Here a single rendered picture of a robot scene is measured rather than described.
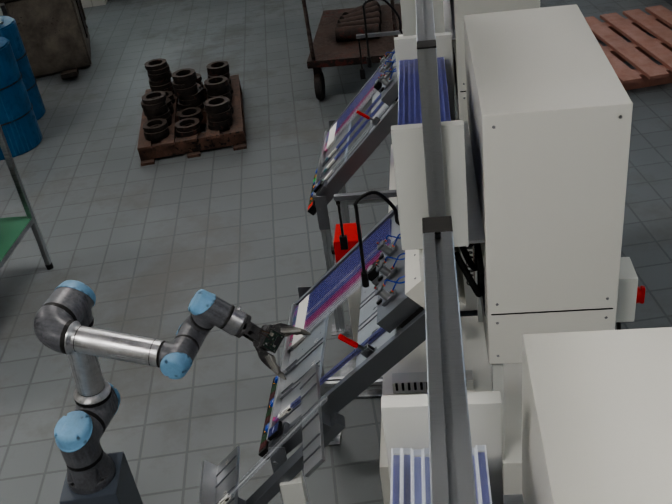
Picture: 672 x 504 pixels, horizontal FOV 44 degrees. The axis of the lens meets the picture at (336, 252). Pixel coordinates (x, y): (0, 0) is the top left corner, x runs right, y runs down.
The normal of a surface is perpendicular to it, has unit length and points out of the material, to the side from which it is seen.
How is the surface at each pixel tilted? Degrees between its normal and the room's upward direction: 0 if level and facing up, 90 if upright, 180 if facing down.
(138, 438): 0
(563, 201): 90
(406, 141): 90
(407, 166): 90
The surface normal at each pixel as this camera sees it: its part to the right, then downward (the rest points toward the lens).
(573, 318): -0.07, 0.55
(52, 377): -0.12, -0.83
